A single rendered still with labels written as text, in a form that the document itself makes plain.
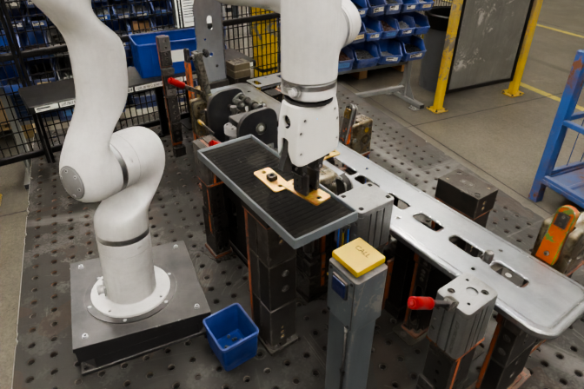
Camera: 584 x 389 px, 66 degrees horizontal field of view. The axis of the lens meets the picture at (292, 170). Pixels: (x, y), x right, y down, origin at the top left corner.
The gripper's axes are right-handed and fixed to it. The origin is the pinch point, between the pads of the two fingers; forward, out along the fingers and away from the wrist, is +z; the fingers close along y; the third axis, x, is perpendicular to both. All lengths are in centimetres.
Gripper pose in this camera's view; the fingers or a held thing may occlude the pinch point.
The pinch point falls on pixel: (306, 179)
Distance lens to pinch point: 76.9
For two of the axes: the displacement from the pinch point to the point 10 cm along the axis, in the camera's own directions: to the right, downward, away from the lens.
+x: -7.0, -3.8, 6.1
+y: 7.1, -3.6, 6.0
